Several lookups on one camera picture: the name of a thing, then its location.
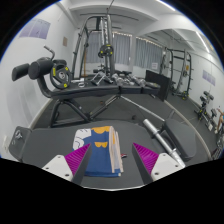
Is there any group of dumbbells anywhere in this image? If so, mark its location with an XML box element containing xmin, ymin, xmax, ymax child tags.
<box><xmin>111</xmin><ymin>70</ymin><xmax>148</xmax><ymax>88</ymax></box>

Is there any black cable machine rack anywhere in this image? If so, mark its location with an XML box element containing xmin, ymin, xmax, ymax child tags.
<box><xmin>72</xmin><ymin>14</ymin><xmax>118</xmax><ymax>84</ymax></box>

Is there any black yellow weight plate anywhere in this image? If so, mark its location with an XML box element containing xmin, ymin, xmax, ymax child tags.
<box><xmin>49</xmin><ymin>63</ymin><xmax>72</xmax><ymax>90</ymax></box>
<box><xmin>97</xmin><ymin>43</ymin><xmax>115</xmax><ymax>59</ymax></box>

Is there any black power rack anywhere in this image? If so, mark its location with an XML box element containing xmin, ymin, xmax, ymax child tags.
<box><xmin>160</xmin><ymin>46</ymin><xmax>195</xmax><ymax>101</ymax></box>

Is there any silver barbell bar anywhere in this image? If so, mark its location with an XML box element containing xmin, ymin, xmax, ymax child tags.
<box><xmin>142</xmin><ymin>118</ymin><xmax>186</xmax><ymax>168</ymax></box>

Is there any black yellow exercise machine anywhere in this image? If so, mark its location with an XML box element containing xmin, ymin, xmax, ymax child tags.
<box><xmin>194</xmin><ymin>90</ymin><xmax>218</xmax><ymax>132</ymax></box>

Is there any small purple wall poster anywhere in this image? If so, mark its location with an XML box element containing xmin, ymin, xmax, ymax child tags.
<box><xmin>202</xmin><ymin>69</ymin><xmax>217</xmax><ymax>87</ymax></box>

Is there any grey window curtain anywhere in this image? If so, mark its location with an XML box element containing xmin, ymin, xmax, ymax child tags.
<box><xmin>84</xmin><ymin>30</ymin><xmax>133</xmax><ymax>66</ymax></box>
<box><xmin>134</xmin><ymin>37</ymin><xmax>164</xmax><ymax>70</ymax></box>

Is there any black box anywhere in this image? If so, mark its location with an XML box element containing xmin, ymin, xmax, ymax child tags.
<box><xmin>145</xmin><ymin>69</ymin><xmax>173</xmax><ymax>102</ymax></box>

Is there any black bench with roller pads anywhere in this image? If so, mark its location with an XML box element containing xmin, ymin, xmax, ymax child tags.
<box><xmin>11</xmin><ymin>45</ymin><xmax>162</xmax><ymax>128</ymax></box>

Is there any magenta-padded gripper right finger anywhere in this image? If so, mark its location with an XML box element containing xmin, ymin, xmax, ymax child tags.
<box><xmin>131</xmin><ymin>142</ymin><xmax>185</xmax><ymax>185</ymax></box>

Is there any blue folded printed towel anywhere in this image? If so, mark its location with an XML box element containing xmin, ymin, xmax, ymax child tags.
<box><xmin>72</xmin><ymin>125</ymin><xmax>125</xmax><ymax>178</ymax></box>

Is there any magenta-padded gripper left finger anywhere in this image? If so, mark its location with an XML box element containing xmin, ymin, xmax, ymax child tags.
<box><xmin>42</xmin><ymin>143</ymin><xmax>93</xmax><ymax>186</ymax></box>

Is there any white wall socket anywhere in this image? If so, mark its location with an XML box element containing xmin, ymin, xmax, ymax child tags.
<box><xmin>2</xmin><ymin>134</ymin><xmax>10</xmax><ymax>152</ymax></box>

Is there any black padded weight bench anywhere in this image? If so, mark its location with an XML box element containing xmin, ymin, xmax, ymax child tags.
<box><xmin>9</xmin><ymin>118</ymin><xmax>198</xmax><ymax>190</ymax></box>

